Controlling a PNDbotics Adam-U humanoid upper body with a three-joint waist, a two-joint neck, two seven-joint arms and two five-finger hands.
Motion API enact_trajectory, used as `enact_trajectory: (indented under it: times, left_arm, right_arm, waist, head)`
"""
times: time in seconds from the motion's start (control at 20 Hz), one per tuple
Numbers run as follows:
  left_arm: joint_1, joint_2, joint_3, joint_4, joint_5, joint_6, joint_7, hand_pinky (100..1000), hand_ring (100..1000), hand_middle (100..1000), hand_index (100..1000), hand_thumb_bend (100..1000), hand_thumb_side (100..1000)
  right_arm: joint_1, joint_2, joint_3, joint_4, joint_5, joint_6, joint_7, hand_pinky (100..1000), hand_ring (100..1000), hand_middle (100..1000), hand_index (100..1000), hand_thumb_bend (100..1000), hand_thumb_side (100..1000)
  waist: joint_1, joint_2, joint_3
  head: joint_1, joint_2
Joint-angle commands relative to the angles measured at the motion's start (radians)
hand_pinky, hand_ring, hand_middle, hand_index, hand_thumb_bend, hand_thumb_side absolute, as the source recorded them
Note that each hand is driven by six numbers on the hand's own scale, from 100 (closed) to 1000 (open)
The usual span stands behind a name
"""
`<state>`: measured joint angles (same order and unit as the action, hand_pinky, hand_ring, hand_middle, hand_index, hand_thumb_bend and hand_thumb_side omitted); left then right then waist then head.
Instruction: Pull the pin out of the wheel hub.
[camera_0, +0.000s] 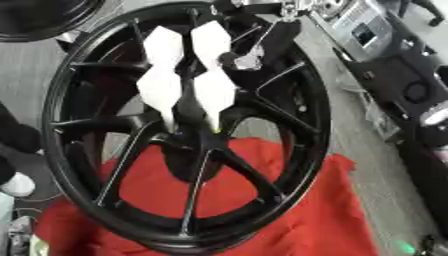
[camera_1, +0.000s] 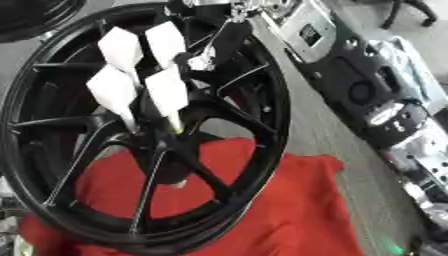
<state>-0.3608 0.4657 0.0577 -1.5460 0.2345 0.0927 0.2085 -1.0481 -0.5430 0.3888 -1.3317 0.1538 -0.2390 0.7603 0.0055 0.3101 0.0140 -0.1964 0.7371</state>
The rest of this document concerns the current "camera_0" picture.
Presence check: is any black round tyre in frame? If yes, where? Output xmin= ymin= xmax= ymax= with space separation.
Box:
xmin=0 ymin=0 xmax=109 ymax=43

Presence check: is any black spoked wheel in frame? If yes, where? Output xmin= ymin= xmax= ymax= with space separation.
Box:
xmin=40 ymin=1 xmax=335 ymax=256

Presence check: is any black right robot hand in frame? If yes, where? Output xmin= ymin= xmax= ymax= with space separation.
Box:
xmin=213 ymin=0 xmax=305 ymax=90

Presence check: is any black chair leg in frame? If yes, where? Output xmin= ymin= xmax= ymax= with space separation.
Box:
xmin=397 ymin=0 xmax=447 ymax=28

